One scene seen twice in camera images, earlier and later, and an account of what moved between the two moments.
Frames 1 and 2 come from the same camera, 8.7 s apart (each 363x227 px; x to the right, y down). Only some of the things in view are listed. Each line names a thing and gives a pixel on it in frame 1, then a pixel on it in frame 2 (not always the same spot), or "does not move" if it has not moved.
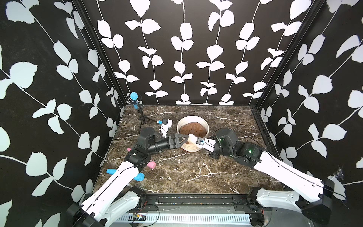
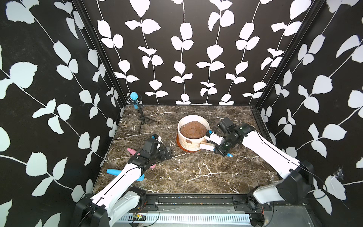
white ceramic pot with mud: (194, 125) does not move
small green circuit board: (139, 217) does not move
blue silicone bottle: (139, 177) does not move
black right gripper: (212, 156) → (220, 151)
